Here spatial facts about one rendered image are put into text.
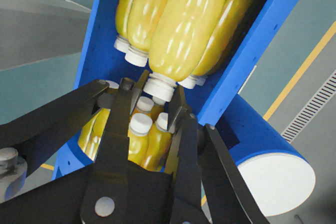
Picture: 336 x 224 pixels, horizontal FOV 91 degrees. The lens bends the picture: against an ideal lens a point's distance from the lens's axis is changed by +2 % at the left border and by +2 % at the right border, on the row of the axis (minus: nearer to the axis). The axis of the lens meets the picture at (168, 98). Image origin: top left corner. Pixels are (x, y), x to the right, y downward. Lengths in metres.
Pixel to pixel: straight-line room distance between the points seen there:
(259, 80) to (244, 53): 1.45
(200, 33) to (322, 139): 2.19
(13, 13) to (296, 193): 1.12
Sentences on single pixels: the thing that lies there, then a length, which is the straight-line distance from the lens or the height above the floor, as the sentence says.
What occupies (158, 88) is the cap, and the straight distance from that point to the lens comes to 0.19.
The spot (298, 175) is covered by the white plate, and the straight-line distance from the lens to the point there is 0.68.
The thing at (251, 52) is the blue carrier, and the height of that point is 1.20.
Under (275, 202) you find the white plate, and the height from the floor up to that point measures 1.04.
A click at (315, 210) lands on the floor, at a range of 3.14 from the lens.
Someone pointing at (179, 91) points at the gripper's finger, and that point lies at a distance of 0.19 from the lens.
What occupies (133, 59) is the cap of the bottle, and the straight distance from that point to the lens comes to 0.30.
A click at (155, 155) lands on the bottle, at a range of 0.37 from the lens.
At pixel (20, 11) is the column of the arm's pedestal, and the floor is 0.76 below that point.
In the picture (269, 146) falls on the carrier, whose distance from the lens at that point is 0.60.
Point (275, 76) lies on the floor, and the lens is 1.72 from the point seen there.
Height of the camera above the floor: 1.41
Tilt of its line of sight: 67 degrees down
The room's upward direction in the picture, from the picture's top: 176 degrees counter-clockwise
